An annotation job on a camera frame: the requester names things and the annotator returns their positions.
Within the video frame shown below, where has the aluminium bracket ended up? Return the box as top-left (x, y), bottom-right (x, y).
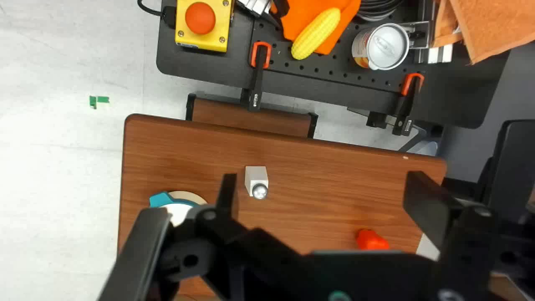
top-left (409, 19), bottom-right (456, 63)

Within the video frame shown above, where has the black coiled cable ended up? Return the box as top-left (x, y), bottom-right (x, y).
top-left (359, 0), bottom-right (404, 23)

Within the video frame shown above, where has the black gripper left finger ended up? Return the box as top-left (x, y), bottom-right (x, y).
top-left (98, 205), bottom-right (172, 301)

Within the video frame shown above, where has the white bowl teal rim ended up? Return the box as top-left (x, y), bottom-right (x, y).
top-left (147, 188), bottom-right (209, 227)

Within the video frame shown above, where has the orange toy bell pepper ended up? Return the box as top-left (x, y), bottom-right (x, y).
top-left (354, 227), bottom-right (391, 252)

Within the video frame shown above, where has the yellow box red button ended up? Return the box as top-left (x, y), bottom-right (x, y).
top-left (173, 0), bottom-right (235, 55)

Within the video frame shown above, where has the yellow toy corn cob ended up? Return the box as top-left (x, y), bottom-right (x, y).
top-left (289, 6), bottom-right (342, 61)

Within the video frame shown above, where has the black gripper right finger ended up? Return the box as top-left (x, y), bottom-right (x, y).
top-left (402, 168), bottom-right (498, 274)

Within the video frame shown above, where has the small grey metal block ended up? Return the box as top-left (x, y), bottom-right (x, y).
top-left (242, 163), bottom-right (272, 200)

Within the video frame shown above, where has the orange black clamp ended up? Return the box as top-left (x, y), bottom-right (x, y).
top-left (239, 39), bottom-right (274, 110)
top-left (391, 71), bottom-right (426, 136)

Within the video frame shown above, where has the silver tin can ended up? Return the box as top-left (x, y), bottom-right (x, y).
top-left (349, 21), bottom-right (414, 71)

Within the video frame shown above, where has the green tape mark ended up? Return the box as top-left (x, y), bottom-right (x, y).
top-left (88, 95), bottom-right (110, 110)

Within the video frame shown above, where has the orange towel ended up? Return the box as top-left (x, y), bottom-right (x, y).
top-left (433, 0), bottom-right (535, 65)

